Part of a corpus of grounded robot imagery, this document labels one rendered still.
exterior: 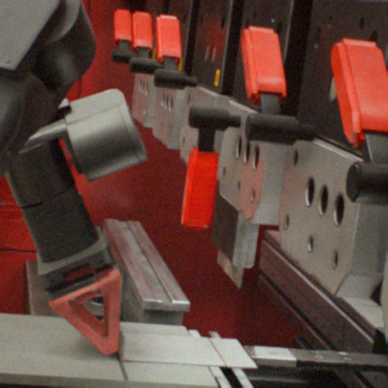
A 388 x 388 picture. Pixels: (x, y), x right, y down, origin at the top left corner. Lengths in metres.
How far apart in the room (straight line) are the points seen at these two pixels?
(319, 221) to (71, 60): 0.20
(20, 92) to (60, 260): 0.33
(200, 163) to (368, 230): 0.29
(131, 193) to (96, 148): 0.92
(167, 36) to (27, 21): 0.43
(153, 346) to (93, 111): 0.24
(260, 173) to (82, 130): 0.24
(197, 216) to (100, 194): 1.03
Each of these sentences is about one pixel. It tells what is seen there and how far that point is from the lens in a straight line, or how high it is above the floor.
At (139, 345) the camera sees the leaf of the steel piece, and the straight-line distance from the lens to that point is 1.06.
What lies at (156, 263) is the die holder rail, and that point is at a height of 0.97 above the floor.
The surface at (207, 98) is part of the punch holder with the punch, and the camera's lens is 1.00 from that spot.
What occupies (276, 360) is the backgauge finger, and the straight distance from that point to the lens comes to 1.07.
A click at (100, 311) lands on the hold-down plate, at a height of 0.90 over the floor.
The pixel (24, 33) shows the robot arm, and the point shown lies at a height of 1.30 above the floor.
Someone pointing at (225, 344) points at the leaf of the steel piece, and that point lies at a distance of 1.10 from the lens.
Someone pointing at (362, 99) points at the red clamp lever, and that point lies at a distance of 0.50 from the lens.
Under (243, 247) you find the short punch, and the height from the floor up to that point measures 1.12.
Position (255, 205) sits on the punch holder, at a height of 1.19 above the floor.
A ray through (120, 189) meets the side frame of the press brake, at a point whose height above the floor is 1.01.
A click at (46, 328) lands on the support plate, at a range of 1.09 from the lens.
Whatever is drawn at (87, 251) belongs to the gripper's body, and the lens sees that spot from 0.98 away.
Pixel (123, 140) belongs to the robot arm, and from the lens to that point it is 0.97.
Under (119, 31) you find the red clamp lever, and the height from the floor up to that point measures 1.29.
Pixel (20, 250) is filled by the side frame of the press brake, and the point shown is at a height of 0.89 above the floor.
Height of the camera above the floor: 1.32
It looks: 9 degrees down
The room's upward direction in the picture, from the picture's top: 7 degrees clockwise
